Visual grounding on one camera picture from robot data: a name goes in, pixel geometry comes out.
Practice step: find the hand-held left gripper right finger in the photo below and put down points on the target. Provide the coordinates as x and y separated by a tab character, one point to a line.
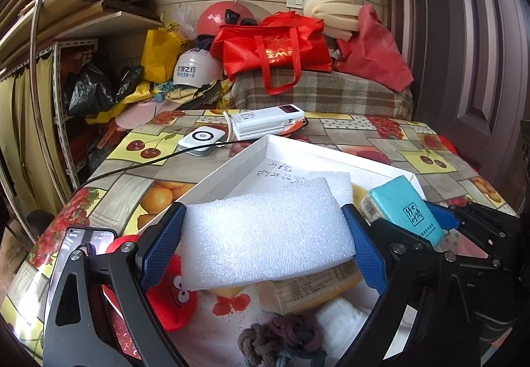
368	259

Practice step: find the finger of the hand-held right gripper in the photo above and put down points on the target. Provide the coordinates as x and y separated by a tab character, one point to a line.
443	220
492	276

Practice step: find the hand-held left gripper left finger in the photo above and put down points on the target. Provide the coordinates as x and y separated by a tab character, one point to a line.
159	247

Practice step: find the teal tissue pack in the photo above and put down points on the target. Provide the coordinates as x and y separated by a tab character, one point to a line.
405	209

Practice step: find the white foam sheet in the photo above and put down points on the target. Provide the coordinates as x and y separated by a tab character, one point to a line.
265	234

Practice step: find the white cardboard box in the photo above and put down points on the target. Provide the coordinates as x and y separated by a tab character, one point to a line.
290	159

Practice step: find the red plush toy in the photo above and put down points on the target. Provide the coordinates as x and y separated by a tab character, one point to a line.
169	300

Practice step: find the fruit print tablecloth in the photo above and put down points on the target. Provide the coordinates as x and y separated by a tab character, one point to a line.
124	193

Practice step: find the beige tissue packet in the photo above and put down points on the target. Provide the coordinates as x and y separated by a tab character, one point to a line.
306	288

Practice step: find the white paper towel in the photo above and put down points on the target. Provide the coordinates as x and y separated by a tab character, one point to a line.
343	325

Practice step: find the black smartphone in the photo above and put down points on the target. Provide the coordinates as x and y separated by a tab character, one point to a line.
83	251

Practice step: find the white round charger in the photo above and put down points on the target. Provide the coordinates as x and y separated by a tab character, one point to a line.
201	141

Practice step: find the pink woven pad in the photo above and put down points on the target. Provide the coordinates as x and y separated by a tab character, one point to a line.
136	115

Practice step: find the white power bank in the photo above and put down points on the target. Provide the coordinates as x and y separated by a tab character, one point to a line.
265	122

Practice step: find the black plastic bag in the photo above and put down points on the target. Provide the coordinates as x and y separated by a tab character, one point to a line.
91	89

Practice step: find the plaid blanket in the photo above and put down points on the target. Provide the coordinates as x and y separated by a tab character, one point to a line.
323	93

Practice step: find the yellow curtain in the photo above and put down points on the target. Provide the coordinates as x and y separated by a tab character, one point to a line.
20	135

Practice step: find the grey door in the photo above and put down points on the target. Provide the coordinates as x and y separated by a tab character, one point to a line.
468	39

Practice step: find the red plastic bag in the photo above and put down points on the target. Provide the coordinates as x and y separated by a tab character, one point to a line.
372	52

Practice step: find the white helmet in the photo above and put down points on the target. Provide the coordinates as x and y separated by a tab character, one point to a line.
196	66

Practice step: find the yellow shopping bag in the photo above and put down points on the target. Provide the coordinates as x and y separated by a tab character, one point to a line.
159	54

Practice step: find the red tote bag gold print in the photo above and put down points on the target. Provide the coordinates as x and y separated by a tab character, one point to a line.
273	48

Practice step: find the pink helmet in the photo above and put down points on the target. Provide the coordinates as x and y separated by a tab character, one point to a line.
213	19

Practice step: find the cream foam cushion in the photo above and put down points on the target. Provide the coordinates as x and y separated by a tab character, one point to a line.
331	8

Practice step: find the curved metal pipe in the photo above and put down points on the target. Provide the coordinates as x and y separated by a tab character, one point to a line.
37	39

